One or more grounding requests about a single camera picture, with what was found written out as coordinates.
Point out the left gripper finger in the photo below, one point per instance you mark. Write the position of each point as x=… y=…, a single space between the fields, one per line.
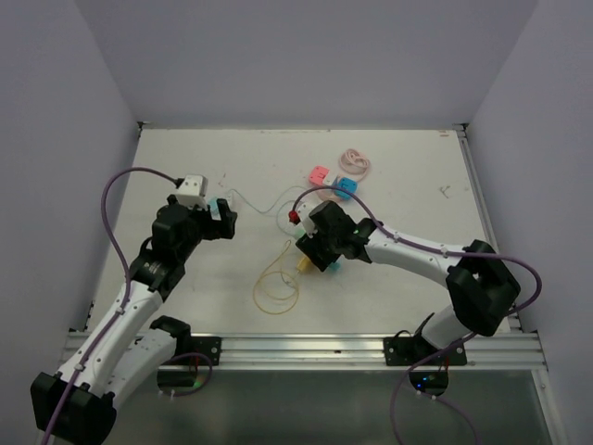
x=226 y=225
x=223 y=205

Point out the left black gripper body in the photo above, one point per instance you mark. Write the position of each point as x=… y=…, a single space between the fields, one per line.
x=201 y=227

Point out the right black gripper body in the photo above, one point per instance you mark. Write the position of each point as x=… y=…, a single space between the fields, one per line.
x=321 y=249

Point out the yellow socket cube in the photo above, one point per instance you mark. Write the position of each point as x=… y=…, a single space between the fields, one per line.
x=312 y=267

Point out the yellow plug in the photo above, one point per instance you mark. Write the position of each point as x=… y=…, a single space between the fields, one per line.
x=302 y=266

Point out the teal charger plug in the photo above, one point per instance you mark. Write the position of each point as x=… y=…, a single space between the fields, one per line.
x=214 y=209

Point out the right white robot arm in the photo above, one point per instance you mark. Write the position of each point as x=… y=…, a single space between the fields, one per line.
x=480 y=286

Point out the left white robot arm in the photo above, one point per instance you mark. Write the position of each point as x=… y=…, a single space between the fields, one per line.
x=79 y=402

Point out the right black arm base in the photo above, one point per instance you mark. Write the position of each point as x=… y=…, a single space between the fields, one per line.
x=405 y=349

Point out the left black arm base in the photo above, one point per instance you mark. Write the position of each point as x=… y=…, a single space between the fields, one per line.
x=186 y=342

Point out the white adapter plug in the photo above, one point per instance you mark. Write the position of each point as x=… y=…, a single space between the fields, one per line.
x=232 y=198

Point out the blue socket cube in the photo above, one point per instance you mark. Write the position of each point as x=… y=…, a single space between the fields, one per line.
x=345 y=188

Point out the pink socket cube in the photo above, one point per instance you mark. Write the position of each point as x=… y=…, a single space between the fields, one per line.
x=318 y=175

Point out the white adapter between cubes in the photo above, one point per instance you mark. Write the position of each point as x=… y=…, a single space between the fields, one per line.
x=330 y=179

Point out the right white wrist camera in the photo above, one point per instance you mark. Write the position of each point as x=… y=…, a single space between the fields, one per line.
x=300 y=216

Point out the aluminium front rail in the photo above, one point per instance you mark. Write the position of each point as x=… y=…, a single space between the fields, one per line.
x=365 y=352

